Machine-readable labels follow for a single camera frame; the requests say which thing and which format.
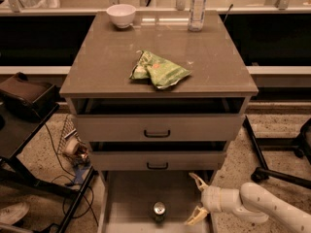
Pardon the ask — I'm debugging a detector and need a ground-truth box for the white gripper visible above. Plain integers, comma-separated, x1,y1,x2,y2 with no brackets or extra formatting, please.
185,172,242,226

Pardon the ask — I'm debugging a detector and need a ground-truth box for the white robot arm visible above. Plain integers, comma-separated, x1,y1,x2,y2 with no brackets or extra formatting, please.
186,173,311,233

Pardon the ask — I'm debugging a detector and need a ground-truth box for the open bottom drawer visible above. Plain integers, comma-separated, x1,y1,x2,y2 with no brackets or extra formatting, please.
97,171,216,233

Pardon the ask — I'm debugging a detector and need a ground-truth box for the grey drawer cabinet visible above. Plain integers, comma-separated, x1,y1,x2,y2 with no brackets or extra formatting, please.
59,10,259,233

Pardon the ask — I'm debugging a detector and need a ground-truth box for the black office chair base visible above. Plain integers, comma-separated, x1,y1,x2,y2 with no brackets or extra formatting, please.
243,117,311,189

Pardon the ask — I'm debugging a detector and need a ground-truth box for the green chip bag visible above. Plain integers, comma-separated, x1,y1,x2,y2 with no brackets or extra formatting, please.
130,50,190,89

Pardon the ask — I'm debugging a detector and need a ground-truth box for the white sneaker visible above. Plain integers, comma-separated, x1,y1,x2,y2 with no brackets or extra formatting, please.
0,202,29,225

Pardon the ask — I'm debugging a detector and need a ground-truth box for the black side table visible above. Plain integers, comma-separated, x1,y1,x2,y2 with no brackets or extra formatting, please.
0,104,95,233

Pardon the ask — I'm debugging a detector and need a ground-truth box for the white bowl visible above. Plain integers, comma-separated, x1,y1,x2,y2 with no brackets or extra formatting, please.
106,4,136,28

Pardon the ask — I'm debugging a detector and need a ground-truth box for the clear water bottle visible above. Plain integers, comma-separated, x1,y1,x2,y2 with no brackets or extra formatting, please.
188,0,207,32

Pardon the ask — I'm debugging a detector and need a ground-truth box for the middle drawer with handle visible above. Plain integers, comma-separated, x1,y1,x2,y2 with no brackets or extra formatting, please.
89,151,225,171

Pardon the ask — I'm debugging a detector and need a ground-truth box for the drawer with handle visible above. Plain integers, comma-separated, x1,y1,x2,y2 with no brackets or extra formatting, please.
89,151,225,171
72,116,244,142

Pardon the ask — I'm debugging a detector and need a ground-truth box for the black floor cable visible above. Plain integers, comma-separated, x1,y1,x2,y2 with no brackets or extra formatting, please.
32,109,99,233

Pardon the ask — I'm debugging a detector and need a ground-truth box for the top drawer with handle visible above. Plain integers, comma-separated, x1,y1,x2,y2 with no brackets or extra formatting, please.
72,116,244,142

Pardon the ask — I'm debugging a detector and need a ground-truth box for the wire basket with clutter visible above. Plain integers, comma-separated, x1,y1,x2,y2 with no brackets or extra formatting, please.
57,115,89,166

